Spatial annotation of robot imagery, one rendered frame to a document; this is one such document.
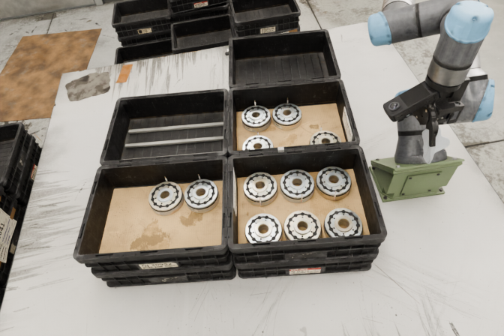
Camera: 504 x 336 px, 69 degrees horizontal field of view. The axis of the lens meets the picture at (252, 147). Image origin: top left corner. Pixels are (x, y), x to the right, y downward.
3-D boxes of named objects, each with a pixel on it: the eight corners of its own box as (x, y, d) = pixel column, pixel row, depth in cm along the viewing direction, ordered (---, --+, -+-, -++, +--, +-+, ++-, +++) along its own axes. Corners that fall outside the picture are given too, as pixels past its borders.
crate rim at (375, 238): (228, 253, 93) (227, 250, 91) (229, 160, 112) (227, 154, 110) (387, 242, 91) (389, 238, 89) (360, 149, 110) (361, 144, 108)
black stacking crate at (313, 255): (233, 267, 100) (228, 250, 91) (233, 178, 119) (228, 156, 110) (379, 257, 99) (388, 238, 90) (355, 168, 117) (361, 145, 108)
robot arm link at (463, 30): (494, -2, 68) (500, 22, 63) (471, 49, 77) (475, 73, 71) (449, -5, 70) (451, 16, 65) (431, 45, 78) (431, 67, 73)
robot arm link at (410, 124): (399, 128, 123) (395, 88, 122) (444, 124, 116) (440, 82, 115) (394, 132, 112) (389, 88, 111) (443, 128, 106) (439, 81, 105)
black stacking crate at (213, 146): (232, 112, 138) (227, 89, 129) (232, 176, 119) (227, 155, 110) (129, 121, 140) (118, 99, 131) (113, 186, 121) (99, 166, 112)
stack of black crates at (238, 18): (290, 46, 269) (289, -13, 234) (300, 72, 250) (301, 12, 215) (236, 55, 268) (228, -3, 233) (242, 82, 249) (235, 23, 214)
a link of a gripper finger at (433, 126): (439, 147, 82) (438, 108, 80) (433, 148, 82) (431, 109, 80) (427, 143, 87) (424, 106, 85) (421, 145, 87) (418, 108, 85)
